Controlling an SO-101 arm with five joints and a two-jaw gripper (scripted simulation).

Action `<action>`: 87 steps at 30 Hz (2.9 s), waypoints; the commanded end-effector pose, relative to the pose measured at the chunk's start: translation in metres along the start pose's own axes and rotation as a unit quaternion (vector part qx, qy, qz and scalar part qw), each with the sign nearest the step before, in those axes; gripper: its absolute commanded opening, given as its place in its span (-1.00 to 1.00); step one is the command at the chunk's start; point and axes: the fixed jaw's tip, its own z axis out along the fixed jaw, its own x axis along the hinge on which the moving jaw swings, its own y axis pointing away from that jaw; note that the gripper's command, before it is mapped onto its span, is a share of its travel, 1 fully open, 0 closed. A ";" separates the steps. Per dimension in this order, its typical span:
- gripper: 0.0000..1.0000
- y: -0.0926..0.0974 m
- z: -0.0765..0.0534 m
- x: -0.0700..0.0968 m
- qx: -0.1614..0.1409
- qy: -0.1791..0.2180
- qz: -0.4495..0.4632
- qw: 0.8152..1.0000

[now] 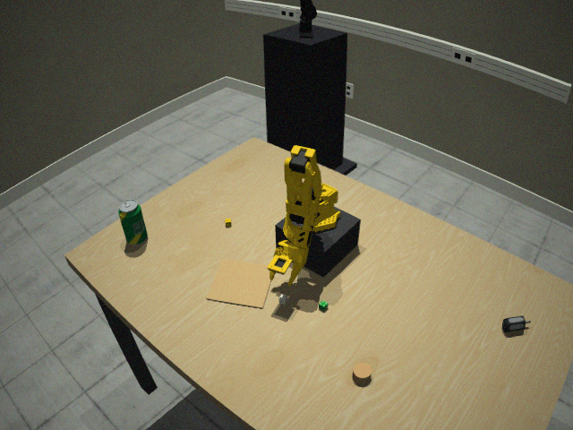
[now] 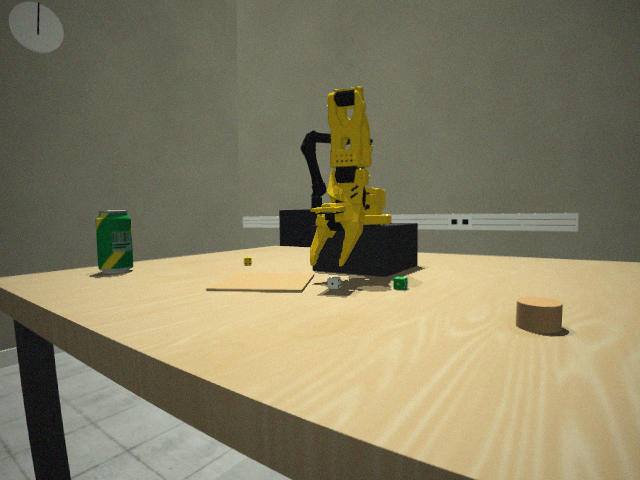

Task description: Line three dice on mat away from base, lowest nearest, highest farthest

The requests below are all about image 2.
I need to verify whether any green die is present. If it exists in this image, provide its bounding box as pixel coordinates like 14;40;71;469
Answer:
393;277;408;290

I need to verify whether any tan flat mat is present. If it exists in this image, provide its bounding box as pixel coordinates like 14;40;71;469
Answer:
206;273;314;292

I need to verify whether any green drink can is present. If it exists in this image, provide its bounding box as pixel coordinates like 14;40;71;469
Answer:
96;211;133;274

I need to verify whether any brown cylinder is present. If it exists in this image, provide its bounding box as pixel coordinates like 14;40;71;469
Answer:
516;297;563;333

